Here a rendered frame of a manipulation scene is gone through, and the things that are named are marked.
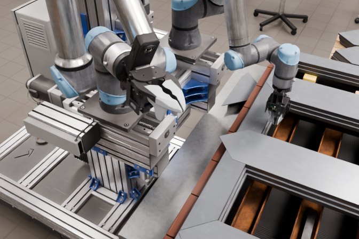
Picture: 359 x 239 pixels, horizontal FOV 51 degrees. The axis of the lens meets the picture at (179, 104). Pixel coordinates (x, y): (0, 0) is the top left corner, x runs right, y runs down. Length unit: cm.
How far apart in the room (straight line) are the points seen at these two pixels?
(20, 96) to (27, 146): 88
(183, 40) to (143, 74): 91
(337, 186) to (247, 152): 33
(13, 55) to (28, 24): 227
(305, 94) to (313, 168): 44
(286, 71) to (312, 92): 45
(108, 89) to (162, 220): 67
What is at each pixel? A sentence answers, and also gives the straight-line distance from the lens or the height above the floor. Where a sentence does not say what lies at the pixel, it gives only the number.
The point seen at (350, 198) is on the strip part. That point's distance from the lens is 142.
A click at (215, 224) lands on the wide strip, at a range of 125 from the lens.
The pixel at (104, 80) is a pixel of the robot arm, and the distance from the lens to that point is 95.
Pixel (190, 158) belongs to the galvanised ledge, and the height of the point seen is 68.
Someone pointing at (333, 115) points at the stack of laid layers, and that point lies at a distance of 174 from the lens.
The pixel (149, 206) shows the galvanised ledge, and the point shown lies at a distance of 152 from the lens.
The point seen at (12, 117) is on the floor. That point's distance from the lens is 317.
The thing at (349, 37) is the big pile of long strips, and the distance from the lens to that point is 237.
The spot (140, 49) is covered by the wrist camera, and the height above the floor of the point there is 152.
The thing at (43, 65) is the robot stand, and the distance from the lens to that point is 176.
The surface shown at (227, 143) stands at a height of 87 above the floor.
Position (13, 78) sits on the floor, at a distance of 361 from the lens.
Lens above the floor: 191
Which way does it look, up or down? 39 degrees down
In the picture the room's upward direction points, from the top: straight up
